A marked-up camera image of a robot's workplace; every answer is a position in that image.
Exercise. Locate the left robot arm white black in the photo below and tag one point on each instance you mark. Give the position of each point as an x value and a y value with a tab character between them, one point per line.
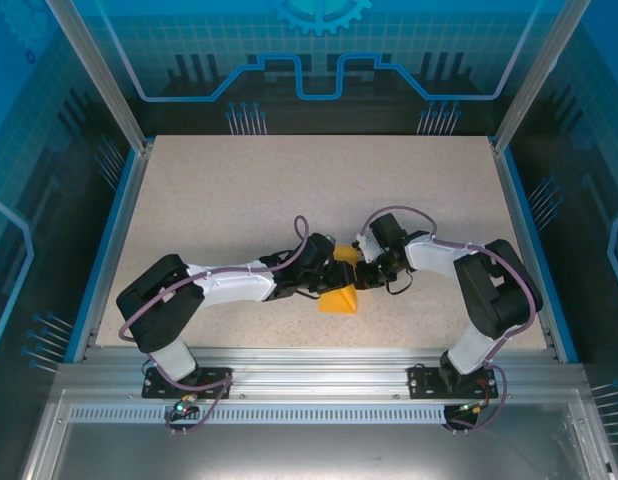
159	305

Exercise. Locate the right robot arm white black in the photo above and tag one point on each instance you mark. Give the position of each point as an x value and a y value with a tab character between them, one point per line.
499	295

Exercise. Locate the shiny metal sheet panel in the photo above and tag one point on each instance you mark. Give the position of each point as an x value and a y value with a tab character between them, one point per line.
314	450

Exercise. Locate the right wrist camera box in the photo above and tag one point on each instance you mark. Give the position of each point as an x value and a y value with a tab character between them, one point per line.
366	247

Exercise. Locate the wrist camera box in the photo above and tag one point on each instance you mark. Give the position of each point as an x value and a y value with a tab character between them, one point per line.
366	247
330	239

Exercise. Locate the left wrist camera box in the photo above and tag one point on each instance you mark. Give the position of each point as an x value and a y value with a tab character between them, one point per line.
330	239

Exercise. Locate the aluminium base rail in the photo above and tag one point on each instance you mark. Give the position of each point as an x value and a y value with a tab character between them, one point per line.
314	375

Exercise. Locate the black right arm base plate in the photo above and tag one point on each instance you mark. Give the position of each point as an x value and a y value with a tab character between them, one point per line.
421	382

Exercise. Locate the aluminium side rail blue edge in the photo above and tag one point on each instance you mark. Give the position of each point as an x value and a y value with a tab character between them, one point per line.
124	225
524	225

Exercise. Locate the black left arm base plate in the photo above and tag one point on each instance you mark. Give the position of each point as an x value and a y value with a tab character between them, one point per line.
219	385

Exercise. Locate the aluminium frame post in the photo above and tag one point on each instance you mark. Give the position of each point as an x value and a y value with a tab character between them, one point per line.
534	75
104	85

